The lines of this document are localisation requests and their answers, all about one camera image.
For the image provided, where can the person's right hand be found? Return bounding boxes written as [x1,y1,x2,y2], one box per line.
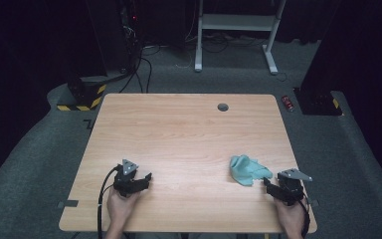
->
[273,196,308,234]

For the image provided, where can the teal cloth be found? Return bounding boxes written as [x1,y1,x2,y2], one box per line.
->
[229,154,274,187]

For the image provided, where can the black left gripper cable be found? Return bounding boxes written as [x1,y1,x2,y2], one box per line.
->
[96,164,121,239]

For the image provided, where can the black floor cables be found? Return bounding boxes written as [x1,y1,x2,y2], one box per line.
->
[118,43,162,95]

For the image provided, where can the black equipment rack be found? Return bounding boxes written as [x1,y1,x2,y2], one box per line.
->
[118,0,142,73]

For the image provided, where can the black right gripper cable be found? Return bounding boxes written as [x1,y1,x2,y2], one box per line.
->
[297,194,312,239]

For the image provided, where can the white metal desk frame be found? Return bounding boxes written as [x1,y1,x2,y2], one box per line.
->
[193,0,288,76]

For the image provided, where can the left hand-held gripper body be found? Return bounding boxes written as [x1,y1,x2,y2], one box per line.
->
[112,158,141,198]

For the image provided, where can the red can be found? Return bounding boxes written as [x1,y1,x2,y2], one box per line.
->
[281,95,295,114]

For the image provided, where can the black yellow striped stand base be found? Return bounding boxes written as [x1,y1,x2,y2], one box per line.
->
[56,75,108,113]

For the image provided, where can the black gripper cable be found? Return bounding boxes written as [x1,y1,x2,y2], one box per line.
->
[297,194,312,239]
[96,164,121,239]

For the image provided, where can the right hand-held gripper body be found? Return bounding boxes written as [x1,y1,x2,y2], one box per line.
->
[275,168,313,205]

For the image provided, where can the person's left hand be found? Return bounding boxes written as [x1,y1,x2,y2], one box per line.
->
[105,187,142,231]

